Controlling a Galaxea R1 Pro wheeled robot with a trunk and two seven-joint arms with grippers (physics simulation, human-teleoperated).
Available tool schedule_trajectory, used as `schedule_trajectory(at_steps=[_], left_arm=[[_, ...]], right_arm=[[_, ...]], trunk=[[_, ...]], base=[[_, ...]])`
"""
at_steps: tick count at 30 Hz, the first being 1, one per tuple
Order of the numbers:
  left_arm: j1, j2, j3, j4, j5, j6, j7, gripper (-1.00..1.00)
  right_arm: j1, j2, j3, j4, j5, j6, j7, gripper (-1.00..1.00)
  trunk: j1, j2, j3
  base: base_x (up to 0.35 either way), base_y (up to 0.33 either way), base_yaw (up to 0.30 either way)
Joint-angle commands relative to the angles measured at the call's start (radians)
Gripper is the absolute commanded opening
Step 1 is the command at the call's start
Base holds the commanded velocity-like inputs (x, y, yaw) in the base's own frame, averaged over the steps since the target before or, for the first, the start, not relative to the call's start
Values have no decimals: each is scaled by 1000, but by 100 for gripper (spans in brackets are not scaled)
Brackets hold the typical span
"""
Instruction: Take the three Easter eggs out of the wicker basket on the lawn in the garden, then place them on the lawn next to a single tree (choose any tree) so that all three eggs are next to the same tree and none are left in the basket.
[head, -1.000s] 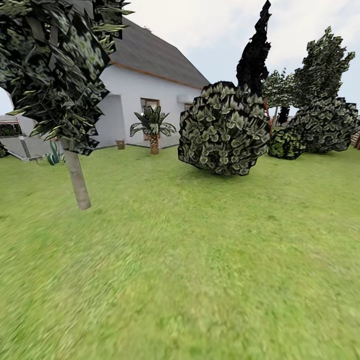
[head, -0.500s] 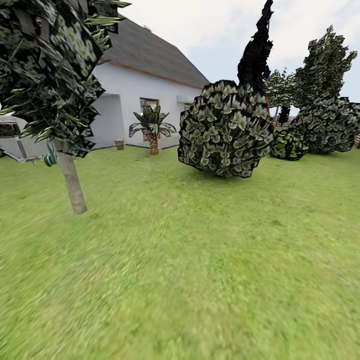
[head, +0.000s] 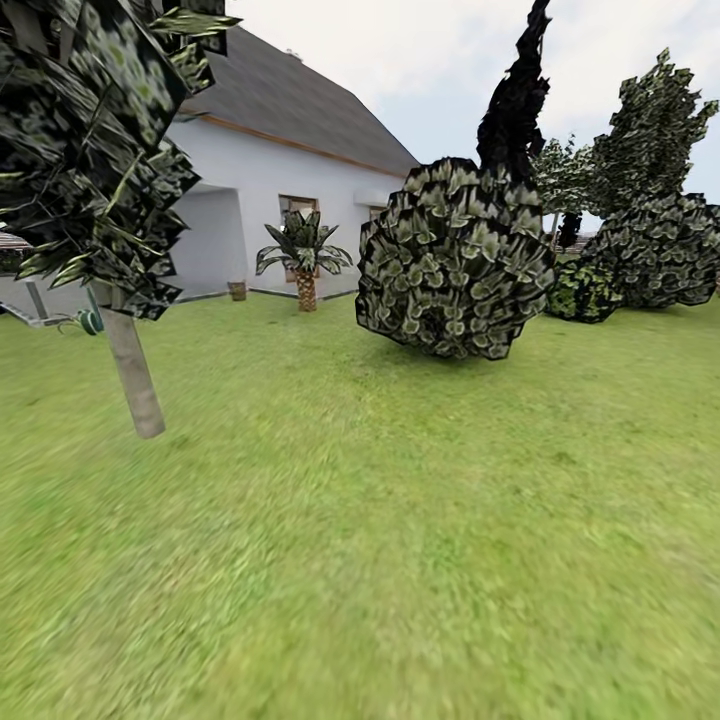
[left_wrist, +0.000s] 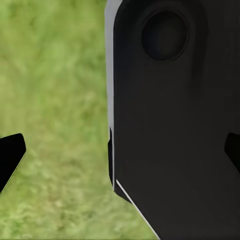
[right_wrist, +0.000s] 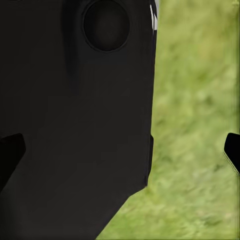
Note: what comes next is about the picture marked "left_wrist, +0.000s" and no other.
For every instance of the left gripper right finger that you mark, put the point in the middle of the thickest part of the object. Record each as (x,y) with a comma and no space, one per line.
(232,149)

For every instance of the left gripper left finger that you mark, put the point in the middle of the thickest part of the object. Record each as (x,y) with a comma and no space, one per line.
(12,150)

